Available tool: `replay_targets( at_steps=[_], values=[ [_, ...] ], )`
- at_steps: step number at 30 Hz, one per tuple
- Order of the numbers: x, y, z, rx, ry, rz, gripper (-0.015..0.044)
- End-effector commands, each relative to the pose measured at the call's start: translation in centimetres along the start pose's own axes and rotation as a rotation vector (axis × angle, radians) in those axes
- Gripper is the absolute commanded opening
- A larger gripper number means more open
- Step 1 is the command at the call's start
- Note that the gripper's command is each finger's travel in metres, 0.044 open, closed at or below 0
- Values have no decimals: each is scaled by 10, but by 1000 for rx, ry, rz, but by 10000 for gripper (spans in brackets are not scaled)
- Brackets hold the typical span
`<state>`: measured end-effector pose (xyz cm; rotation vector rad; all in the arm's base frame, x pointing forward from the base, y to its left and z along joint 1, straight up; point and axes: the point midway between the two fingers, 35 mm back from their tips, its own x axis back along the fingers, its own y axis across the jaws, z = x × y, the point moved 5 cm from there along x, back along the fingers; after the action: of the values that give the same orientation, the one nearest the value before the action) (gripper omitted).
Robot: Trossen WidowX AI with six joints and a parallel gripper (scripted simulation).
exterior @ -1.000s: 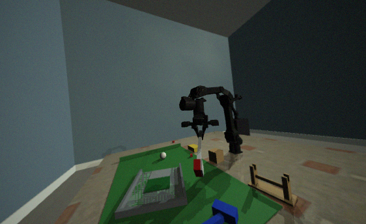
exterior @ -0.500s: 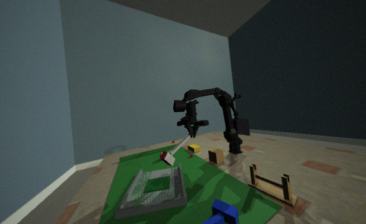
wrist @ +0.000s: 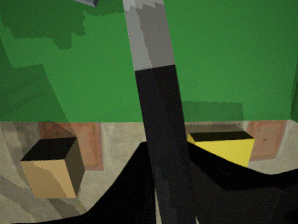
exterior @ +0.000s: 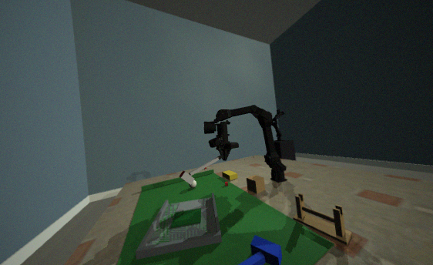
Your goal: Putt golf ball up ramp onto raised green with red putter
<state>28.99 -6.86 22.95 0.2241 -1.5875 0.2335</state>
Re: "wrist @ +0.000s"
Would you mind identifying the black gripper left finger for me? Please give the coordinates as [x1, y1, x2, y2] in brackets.
[35, 141, 157, 224]

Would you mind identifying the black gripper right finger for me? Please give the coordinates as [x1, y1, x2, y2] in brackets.
[186, 141, 298, 224]

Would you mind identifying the green mat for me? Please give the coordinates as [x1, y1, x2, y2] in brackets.
[0, 0, 298, 123]

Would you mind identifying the tan cube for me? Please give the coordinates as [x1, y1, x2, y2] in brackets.
[20, 137, 85, 198]

